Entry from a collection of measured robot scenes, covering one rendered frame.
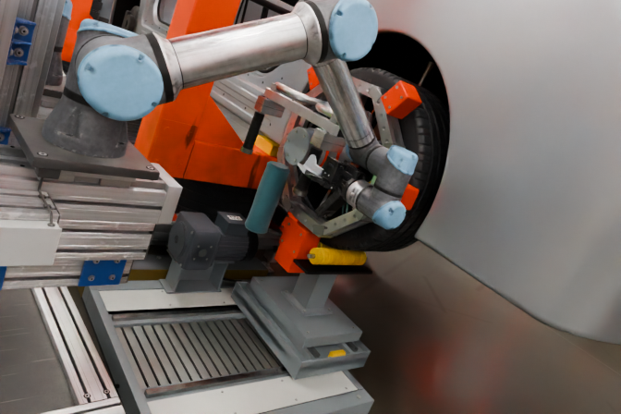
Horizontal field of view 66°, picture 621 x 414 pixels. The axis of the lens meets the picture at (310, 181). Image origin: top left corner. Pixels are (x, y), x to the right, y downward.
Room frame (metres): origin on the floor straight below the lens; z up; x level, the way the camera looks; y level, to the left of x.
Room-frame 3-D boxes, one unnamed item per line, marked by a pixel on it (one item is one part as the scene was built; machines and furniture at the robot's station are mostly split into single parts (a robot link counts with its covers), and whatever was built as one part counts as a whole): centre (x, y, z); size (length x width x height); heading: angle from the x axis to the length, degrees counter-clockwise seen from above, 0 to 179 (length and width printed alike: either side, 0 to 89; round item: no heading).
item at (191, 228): (1.82, 0.24, 0.26); 0.42 x 0.18 x 0.35; 133
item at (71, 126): (0.88, 0.43, 0.87); 0.15 x 0.15 x 0.10
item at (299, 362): (1.77, -0.17, 0.13); 0.50 x 0.36 x 0.10; 43
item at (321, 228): (1.66, -0.04, 0.85); 0.54 x 0.07 x 0.54; 43
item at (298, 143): (1.61, 0.01, 0.85); 0.21 x 0.14 x 0.14; 133
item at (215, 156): (2.01, 0.33, 0.69); 0.52 x 0.17 x 0.35; 133
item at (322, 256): (1.63, -0.20, 0.51); 0.29 x 0.06 x 0.06; 133
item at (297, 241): (1.68, -0.07, 0.48); 0.16 x 0.12 x 0.17; 133
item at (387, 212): (1.15, -0.19, 0.85); 0.11 x 0.08 x 0.09; 43
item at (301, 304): (1.77, -0.17, 0.32); 0.40 x 0.30 x 0.28; 43
